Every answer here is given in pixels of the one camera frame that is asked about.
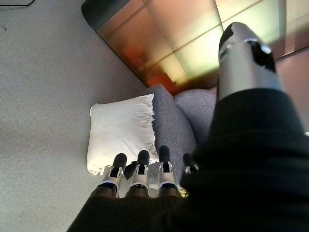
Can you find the right robot hand dark palm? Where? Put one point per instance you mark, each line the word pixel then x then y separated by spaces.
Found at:
pixel 241 169

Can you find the white fringed cushion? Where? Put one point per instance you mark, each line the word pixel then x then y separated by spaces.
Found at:
pixel 120 130

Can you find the grey fabric armchair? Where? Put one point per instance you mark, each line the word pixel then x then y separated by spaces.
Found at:
pixel 173 120

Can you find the colourful rug with dark edge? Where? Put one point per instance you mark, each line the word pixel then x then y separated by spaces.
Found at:
pixel 183 36

